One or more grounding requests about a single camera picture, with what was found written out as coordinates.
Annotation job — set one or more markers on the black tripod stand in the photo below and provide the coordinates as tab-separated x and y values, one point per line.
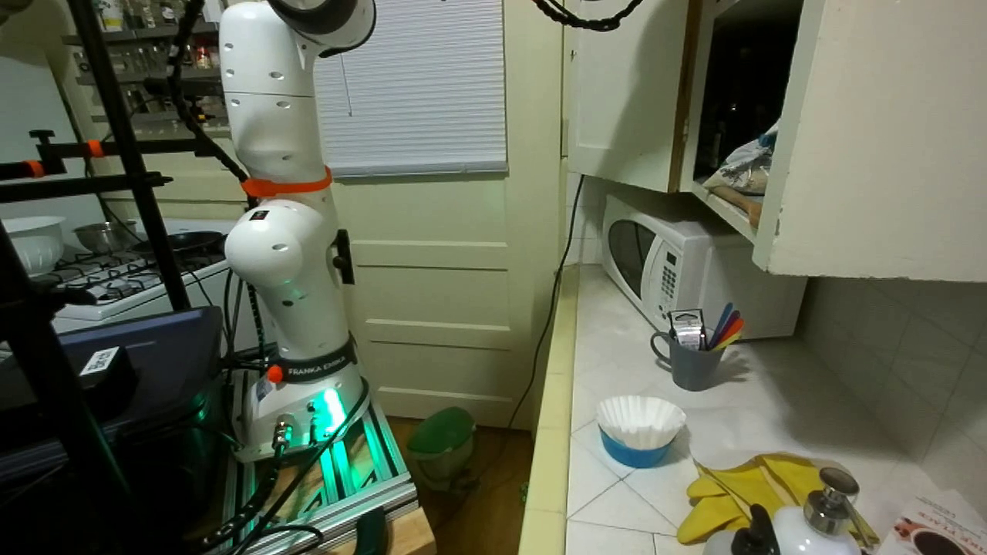
41	178

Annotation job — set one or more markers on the green bucket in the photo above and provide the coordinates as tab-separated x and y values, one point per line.
440	449

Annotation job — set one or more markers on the white upper cabinet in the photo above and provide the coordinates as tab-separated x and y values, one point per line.
680	99

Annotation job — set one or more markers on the white soap pump bottle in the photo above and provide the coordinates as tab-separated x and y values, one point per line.
783	531

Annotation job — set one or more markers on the white microwave oven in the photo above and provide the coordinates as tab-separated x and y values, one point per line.
667	254

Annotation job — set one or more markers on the white window blind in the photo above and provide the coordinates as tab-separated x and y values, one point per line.
422	98

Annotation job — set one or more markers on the yellow rubber gloves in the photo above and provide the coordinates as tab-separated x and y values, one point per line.
722	498

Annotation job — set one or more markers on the grey mug with utensils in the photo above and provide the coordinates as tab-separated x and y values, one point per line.
693	350

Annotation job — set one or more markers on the white open cabinet door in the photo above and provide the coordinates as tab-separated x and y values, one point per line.
881	165

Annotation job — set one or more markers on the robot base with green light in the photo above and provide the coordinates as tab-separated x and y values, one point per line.
314	476

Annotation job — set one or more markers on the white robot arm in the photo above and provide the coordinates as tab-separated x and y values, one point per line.
280	246

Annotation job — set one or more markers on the blue bowl with coffee filters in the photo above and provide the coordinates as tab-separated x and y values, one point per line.
639	429

